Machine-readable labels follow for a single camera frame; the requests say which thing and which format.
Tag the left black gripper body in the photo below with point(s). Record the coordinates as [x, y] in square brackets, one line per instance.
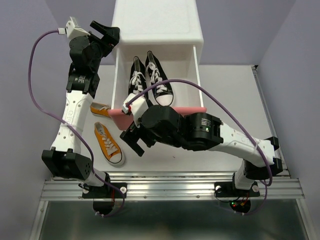
[101, 49]

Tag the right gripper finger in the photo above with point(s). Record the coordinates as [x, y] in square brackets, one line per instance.
[129, 138]
[137, 149]

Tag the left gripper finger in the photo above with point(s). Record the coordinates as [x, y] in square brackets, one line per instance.
[99, 29]
[111, 37]

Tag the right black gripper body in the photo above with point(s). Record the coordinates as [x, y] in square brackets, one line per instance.
[150, 135]

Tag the black sneaker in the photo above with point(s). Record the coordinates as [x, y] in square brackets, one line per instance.
[137, 82]
[163, 93]

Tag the dark pink drawer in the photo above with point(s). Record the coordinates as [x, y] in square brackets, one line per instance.
[177, 61]

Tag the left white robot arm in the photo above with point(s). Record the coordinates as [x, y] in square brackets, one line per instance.
[64, 158]

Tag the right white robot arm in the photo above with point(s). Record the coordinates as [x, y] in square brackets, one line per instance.
[201, 131]

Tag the orange sneaker near cabinet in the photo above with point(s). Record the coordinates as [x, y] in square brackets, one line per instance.
[100, 109]

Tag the white plastic drawer cabinet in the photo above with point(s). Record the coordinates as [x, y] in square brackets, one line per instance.
[161, 22]

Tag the orange sneaker front left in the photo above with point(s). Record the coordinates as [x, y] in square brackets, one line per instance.
[109, 147]

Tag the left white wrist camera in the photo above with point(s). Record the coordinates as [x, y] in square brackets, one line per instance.
[72, 29]

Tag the aluminium mounting rail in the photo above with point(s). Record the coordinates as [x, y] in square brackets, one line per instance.
[171, 186]

